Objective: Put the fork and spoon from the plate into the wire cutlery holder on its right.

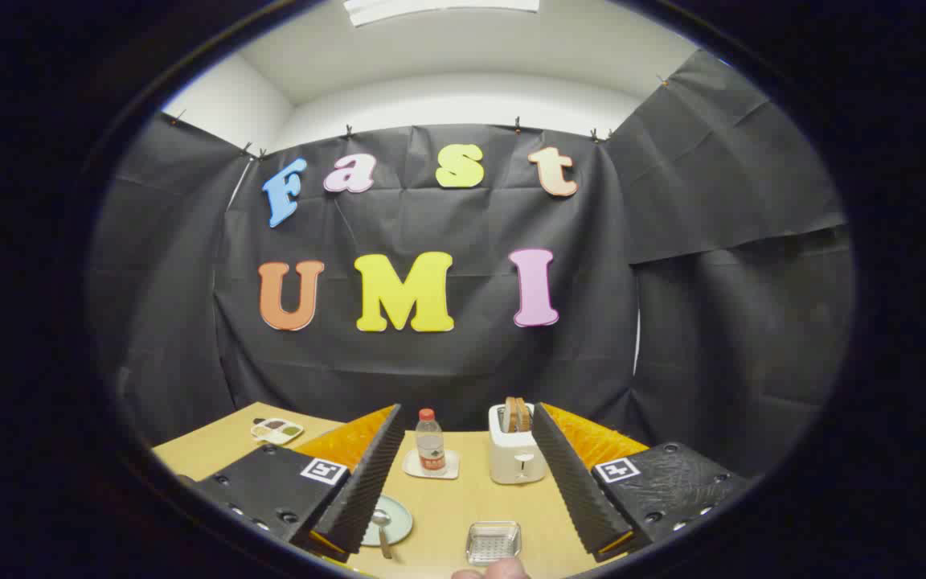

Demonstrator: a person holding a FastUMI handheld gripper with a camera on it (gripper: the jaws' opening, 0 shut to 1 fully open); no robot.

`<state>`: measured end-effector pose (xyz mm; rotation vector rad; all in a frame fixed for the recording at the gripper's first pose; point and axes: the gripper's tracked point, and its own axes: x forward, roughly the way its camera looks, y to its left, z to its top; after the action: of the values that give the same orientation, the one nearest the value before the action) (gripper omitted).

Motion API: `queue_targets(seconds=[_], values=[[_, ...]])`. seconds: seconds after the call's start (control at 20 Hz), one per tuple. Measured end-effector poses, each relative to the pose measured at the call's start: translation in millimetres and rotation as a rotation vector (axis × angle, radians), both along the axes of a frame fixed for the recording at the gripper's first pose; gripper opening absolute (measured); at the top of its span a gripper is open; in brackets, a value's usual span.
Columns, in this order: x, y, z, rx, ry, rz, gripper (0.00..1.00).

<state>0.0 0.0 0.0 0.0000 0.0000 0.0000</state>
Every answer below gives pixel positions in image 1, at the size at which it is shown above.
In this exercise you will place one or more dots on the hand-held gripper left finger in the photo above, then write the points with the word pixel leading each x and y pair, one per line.
pixel 366 490

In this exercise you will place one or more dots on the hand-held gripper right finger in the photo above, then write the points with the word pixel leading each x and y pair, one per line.
pixel 575 482

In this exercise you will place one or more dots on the light green plate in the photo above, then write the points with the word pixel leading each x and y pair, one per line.
pixel 400 515

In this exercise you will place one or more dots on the white toaster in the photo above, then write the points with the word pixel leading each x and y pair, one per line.
pixel 511 460

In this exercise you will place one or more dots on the clear water bottle red cap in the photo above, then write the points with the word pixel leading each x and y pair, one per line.
pixel 430 446

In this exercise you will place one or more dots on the brown bread slice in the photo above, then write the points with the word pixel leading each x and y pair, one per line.
pixel 523 416
pixel 509 414

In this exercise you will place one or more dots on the white square coaster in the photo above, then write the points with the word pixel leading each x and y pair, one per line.
pixel 453 468

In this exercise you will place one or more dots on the white divided sauce dish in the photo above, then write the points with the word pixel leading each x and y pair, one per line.
pixel 276 431

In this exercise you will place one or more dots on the black backdrop cloth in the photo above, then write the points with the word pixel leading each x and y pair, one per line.
pixel 431 362

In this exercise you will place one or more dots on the ceiling light panel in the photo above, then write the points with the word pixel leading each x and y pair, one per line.
pixel 439 8

